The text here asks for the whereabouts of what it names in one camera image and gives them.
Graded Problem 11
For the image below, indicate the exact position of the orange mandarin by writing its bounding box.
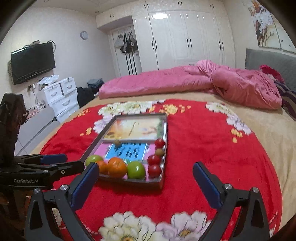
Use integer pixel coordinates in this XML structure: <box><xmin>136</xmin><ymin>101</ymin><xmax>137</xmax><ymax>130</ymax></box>
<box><xmin>96</xmin><ymin>160</ymin><xmax>108</xmax><ymax>175</ymax></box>
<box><xmin>107</xmin><ymin>157</ymin><xmax>127</xmax><ymax>178</ymax></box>

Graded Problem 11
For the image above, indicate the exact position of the cherry tomato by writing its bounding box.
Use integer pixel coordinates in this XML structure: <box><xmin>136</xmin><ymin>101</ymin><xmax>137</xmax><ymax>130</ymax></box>
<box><xmin>148</xmin><ymin>165</ymin><xmax>162</xmax><ymax>179</ymax></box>
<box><xmin>147</xmin><ymin>155</ymin><xmax>161</xmax><ymax>166</ymax></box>
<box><xmin>154</xmin><ymin>138</ymin><xmax>166</xmax><ymax>149</ymax></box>

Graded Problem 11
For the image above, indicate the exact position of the brown longan fruit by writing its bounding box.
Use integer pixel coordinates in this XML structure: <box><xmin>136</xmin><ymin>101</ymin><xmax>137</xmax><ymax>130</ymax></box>
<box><xmin>154</xmin><ymin>148</ymin><xmax>165</xmax><ymax>157</ymax></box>

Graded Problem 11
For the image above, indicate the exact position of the left green apple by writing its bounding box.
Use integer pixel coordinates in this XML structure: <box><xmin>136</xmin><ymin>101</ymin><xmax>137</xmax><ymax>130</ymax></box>
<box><xmin>84</xmin><ymin>155</ymin><xmax>103</xmax><ymax>166</ymax></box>

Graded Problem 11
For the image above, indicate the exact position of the green apple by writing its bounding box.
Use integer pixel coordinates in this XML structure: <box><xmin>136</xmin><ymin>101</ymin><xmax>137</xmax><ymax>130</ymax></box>
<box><xmin>84</xmin><ymin>155</ymin><xmax>103</xmax><ymax>166</ymax></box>
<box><xmin>127</xmin><ymin>161</ymin><xmax>146</xmax><ymax>180</ymax></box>

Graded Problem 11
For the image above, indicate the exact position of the white drawer cabinet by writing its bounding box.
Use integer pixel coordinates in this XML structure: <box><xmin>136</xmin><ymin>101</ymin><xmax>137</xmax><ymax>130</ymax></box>
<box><xmin>37</xmin><ymin>77</ymin><xmax>79</xmax><ymax>123</ymax></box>

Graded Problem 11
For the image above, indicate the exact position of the black bag on floor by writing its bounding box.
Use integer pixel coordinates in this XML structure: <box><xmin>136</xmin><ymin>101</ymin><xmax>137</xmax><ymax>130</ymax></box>
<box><xmin>77</xmin><ymin>87</ymin><xmax>95</xmax><ymax>108</ymax></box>

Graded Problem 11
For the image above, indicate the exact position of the grey shallow tray box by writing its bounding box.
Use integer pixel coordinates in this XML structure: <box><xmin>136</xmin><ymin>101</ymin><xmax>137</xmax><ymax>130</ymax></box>
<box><xmin>81</xmin><ymin>113</ymin><xmax>168</xmax><ymax>188</ymax></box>

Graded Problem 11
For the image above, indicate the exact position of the right green apple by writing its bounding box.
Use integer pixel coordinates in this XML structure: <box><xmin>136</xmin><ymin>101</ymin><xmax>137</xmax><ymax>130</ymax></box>
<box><xmin>127</xmin><ymin>161</ymin><xmax>146</xmax><ymax>180</ymax></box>

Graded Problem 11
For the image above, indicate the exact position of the folded clothes pile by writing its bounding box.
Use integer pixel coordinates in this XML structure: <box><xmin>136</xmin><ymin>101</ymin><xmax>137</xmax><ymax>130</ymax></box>
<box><xmin>87</xmin><ymin>78</ymin><xmax>104</xmax><ymax>94</ymax></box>

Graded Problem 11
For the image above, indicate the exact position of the pink blue workbook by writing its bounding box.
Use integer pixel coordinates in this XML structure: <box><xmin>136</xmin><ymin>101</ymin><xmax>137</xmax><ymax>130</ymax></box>
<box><xmin>90</xmin><ymin>142</ymin><xmax>156</xmax><ymax>182</ymax></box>

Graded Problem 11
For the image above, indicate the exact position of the sunflower cover book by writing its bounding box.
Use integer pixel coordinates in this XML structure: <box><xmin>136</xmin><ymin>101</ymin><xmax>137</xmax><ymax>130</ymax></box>
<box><xmin>103</xmin><ymin>117</ymin><xmax>165</xmax><ymax>140</ymax></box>

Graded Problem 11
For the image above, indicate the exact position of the red floral blanket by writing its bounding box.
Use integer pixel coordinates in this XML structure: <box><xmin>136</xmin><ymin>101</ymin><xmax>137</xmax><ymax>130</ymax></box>
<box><xmin>39</xmin><ymin>99</ymin><xmax>284</xmax><ymax>241</ymax></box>

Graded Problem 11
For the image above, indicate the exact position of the cherry tomato in tray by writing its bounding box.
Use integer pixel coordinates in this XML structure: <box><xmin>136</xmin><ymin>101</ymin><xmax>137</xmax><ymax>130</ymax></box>
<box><xmin>154</xmin><ymin>138</ymin><xmax>166</xmax><ymax>149</ymax></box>

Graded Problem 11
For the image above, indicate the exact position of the striped dark pillow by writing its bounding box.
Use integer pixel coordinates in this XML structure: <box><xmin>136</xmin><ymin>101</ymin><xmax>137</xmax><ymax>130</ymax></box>
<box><xmin>274</xmin><ymin>81</ymin><xmax>296</xmax><ymax>119</ymax></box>

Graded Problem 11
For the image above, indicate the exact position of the pink quilt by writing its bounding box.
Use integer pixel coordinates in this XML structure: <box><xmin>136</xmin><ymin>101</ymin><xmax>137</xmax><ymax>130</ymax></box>
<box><xmin>99</xmin><ymin>60</ymin><xmax>282</xmax><ymax>110</ymax></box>

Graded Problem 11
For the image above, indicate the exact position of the red pillow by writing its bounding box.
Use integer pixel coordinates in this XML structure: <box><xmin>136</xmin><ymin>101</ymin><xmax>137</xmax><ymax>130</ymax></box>
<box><xmin>260</xmin><ymin>65</ymin><xmax>285</xmax><ymax>84</ymax></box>

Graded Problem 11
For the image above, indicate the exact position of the white wardrobe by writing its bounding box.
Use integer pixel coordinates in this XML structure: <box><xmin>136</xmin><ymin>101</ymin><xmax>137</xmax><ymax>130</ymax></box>
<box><xmin>96</xmin><ymin>1</ymin><xmax>235</xmax><ymax>72</ymax></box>

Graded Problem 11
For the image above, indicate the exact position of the grey headboard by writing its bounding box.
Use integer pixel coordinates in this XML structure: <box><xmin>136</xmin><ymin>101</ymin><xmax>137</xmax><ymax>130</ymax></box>
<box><xmin>245</xmin><ymin>48</ymin><xmax>296</xmax><ymax>91</ymax></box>

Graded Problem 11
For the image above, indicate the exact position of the black wall television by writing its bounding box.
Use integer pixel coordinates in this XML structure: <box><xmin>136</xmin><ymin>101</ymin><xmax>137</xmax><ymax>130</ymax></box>
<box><xmin>11</xmin><ymin>42</ymin><xmax>56</xmax><ymax>85</ymax></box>

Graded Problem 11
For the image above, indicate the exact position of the round wall clock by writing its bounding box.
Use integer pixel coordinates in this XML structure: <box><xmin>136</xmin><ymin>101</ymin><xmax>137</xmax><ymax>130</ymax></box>
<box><xmin>80</xmin><ymin>31</ymin><xmax>88</xmax><ymax>40</ymax></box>

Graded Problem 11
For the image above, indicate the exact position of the flower wall painting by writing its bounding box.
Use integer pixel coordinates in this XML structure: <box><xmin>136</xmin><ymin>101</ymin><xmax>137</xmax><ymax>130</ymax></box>
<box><xmin>246</xmin><ymin>1</ymin><xmax>295</xmax><ymax>53</ymax></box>

